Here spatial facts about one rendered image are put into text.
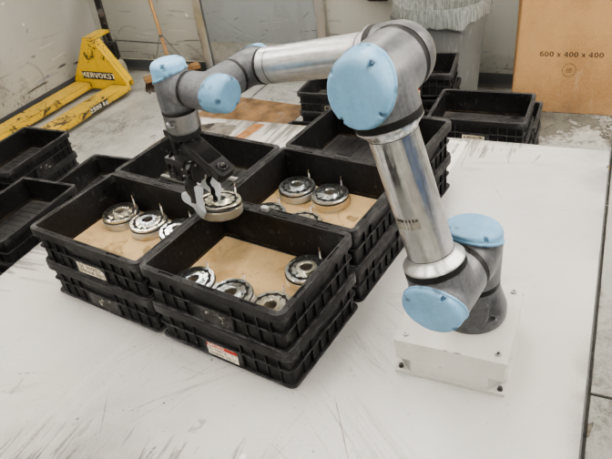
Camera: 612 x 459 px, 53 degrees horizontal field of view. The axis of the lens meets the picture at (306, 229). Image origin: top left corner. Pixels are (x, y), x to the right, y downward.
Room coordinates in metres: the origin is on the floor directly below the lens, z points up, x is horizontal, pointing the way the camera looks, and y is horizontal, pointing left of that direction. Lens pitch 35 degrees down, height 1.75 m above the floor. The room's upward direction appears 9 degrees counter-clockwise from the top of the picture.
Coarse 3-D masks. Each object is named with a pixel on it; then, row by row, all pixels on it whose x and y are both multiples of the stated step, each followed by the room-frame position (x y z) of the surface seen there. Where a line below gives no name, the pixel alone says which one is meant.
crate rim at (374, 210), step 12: (276, 156) 1.55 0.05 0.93; (324, 156) 1.50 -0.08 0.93; (336, 156) 1.49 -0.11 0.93; (240, 180) 1.44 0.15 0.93; (384, 192) 1.27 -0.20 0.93; (252, 204) 1.31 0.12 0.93; (384, 204) 1.24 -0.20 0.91; (288, 216) 1.23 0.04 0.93; (300, 216) 1.22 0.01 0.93; (372, 216) 1.19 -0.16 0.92; (336, 228) 1.15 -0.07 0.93; (348, 228) 1.15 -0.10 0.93; (360, 228) 1.14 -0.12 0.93
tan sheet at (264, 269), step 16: (224, 240) 1.31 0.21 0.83; (240, 240) 1.30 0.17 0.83; (208, 256) 1.26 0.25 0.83; (224, 256) 1.25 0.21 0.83; (240, 256) 1.24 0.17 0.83; (256, 256) 1.23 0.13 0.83; (272, 256) 1.22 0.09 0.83; (288, 256) 1.21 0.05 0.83; (224, 272) 1.18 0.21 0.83; (240, 272) 1.17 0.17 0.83; (256, 272) 1.16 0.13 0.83; (272, 272) 1.15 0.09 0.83; (256, 288) 1.10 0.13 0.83; (272, 288) 1.09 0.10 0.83; (288, 288) 1.09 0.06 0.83
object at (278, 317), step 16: (192, 224) 1.26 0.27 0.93; (304, 224) 1.19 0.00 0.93; (336, 256) 1.06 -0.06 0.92; (144, 272) 1.11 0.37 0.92; (160, 272) 1.09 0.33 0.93; (320, 272) 1.00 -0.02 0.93; (192, 288) 1.02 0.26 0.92; (208, 288) 1.01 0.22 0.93; (304, 288) 0.96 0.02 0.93; (224, 304) 0.97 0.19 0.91; (240, 304) 0.94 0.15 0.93; (256, 304) 0.93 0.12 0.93; (288, 304) 0.92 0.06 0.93; (272, 320) 0.90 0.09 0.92; (288, 320) 0.90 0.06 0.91
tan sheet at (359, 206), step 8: (272, 200) 1.47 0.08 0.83; (280, 200) 1.47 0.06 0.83; (352, 200) 1.41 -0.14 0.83; (360, 200) 1.40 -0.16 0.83; (368, 200) 1.40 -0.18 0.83; (288, 208) 1.42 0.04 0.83; (296, 208) 1.42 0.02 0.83; (304, 208) 1.41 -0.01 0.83; (312, 208) 1.40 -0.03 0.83; (352, 208) 1.37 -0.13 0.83; (360, 208) 1.37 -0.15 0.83; (368, 208) 1.36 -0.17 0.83; (328, 216) 1.35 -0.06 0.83; (336, 216) 1.35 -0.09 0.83; (344, 216) 1.34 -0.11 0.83; (352, 216) 1.34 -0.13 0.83; (360, 216) 1.33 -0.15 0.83; (336, 224) 1.31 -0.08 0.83; (344, 224) 1.30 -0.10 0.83; (352, 224) 1.30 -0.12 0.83
